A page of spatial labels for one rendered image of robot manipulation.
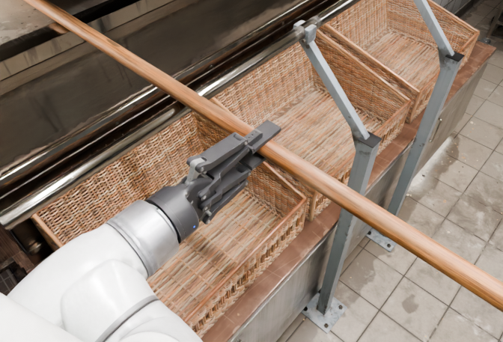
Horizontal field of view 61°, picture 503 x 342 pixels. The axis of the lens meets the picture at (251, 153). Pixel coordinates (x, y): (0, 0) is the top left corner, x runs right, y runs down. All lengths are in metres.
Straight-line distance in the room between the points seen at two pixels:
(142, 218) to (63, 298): 0.12
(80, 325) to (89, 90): 0.73
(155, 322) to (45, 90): 0.73
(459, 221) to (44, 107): 1.83
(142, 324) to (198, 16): 0.98
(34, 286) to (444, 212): 1.97
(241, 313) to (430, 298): 1.01
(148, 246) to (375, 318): 1.43
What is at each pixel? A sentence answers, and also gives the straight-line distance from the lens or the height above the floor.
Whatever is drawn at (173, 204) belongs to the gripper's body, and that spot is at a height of 1.23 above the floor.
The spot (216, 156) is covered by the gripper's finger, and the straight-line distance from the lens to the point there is 0.59.
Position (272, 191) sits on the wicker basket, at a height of 0.67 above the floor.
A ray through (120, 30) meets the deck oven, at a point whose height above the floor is 1.13.
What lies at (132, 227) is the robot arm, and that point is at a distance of 0.55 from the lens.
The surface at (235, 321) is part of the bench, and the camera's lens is 1.19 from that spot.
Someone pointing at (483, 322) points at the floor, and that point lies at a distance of 2.03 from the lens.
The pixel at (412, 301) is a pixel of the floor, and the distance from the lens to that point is 1.96.
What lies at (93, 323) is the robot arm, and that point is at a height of 1.22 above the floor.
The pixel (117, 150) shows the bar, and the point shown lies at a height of 1.17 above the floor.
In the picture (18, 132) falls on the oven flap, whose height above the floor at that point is 1.01.
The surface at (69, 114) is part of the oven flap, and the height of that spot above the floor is 0.99.
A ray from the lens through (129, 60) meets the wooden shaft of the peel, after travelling 0.88.
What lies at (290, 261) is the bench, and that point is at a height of 0.58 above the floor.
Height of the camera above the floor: 1.68
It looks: 46 degrees down
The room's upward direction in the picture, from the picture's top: straight up
